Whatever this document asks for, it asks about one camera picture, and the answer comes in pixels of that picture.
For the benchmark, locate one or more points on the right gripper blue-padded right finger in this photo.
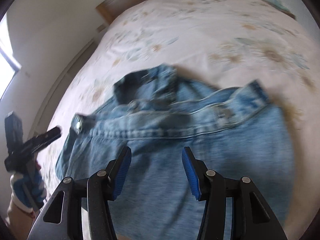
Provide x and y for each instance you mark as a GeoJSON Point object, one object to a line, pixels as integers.
{"type": "Point", "coordinates": [252, 217]}

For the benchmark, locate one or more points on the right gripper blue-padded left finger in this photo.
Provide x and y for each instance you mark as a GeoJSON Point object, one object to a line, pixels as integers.
{"type": "Point", "coordinates": [61, 216]}

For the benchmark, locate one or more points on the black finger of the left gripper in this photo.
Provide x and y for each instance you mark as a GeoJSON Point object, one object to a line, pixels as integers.
{"type": "Point", "coordinates": [42, 141]}

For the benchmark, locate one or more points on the blue denim jacket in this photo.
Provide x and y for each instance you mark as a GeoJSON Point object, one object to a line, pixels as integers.
{"type": "Point", "coordinates": [236, 131]}

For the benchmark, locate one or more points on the left hand blue white glove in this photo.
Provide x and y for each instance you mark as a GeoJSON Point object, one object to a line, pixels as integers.
{"type": "Point", "coordinates": [28, 193]}

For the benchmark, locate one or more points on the bright window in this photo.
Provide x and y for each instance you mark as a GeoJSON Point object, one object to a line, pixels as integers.
{"type": "Point", "coordinates": [9, 65]}

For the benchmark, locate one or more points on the floral pink bed cover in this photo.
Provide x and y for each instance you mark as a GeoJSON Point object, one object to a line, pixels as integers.
{"type": "Point", "coordinates": [223, 44]}

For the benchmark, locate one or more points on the left wall switch plate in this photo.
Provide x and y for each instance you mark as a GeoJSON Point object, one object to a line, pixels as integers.
{"type": "Point", "coordinates": [101, 28]}

